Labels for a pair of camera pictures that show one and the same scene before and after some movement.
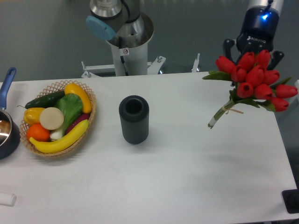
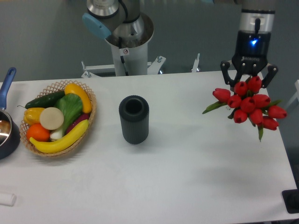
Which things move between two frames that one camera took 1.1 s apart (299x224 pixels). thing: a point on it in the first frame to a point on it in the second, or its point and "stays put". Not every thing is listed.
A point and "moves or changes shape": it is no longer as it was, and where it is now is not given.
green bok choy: [71, 106] stays put
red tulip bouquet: [255, 82] moves or changes shape
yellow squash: [74, 88] stays put
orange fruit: [37, 131] stays put
